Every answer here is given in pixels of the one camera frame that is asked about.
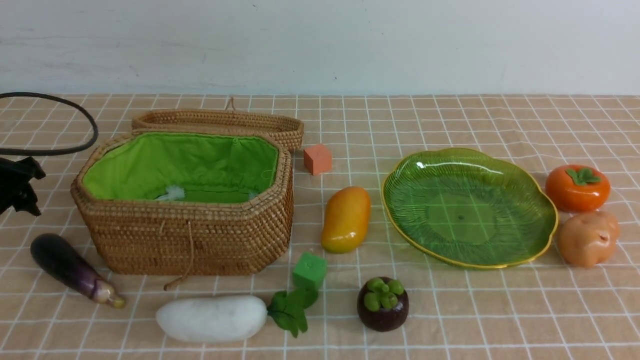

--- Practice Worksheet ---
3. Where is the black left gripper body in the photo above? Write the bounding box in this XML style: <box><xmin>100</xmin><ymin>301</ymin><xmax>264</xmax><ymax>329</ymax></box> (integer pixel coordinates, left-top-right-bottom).
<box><xmin>0</xmin><ymin>156</ymin><xmax>46</xmax><ymax>217</ymax></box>

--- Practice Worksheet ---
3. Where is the purple eggplant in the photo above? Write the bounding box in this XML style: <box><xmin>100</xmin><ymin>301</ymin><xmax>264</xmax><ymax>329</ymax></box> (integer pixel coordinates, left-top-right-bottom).
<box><xmin>30</xmin><ymin>233</ymin><xmax>126</xmax><ymax>309</ymax></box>

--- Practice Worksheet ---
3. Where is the white radish with leaves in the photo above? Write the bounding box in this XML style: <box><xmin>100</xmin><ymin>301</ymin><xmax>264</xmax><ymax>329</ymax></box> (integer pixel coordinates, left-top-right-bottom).
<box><xmin>155</xmin><ymin>288</ymin><xmax>319</xmax><ymax>343</ymax></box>

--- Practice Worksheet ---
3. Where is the yellow orange mango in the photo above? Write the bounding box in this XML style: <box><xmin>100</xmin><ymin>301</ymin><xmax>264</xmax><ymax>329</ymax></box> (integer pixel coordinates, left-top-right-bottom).
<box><xmin>320</xmin><ymin>186</ymin><xmax>371</xmax><ymax>255</ymax></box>

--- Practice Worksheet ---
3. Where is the dark purple mangosteen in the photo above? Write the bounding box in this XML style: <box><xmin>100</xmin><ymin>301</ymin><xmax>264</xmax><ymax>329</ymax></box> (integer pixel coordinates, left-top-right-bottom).
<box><xmin>356</xmin><ymin>276</ymin><xmax>410</xmax><ymax>332</ymax></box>

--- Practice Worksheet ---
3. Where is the orange persimmon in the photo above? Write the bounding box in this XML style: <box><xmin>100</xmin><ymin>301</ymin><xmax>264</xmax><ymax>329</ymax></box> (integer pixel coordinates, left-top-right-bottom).
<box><xmin>545</xmin><ymin>164</ymin><xmax>611</xmax><ymax>214</ymax></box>

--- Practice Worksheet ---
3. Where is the woven wicker basket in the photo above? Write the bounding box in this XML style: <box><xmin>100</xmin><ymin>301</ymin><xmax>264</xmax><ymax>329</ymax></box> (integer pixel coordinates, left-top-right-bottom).
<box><xmin>70</xmin><ymin>129</ymin><xmax>294</xmax><ymax>276</ymax></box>

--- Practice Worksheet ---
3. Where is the beige checked tablecloth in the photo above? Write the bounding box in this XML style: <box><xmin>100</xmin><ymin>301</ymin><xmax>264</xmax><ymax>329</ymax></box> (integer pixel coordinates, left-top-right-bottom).
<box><xmin>1</xmin><ymin>95</ymin><xmax>639</xmax><ymax>360</ymax></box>

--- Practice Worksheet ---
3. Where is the woven wicker basket lid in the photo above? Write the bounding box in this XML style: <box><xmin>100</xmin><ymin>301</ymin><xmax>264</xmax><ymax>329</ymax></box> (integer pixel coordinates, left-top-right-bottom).
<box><xmin>131</xmin><ymin>98</ymin><xmax>304</xmax><ymax>152</ymax></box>

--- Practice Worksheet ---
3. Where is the orange foam cube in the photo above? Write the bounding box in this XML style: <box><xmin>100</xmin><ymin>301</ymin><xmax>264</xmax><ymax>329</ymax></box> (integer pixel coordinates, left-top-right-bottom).
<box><xmin>303</xmin><ymin>143</ymin><xmax>333</xmax><ymax>176</ymax></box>

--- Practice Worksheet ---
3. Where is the green foam cube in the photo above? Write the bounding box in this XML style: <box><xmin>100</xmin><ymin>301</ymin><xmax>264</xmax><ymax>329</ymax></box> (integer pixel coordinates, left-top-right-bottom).
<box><xmin>292</xmin><ymin>251</ymin><xmax>327</xmax><ymax>291</ymax></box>

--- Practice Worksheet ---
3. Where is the green glass leaf plate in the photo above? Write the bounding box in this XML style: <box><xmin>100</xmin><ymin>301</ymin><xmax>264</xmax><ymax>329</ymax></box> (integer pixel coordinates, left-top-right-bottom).
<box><xmin>381</xmin><ymin>147</ymin><xmax>559</xmax><ymax>271</ymax></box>

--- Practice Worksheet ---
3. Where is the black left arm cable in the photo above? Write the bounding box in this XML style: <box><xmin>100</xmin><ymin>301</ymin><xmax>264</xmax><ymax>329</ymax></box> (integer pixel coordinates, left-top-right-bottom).
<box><xmin>0</xmin><ymin>92</ymin><xmax>99</xmax><ymax>157</ymax></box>

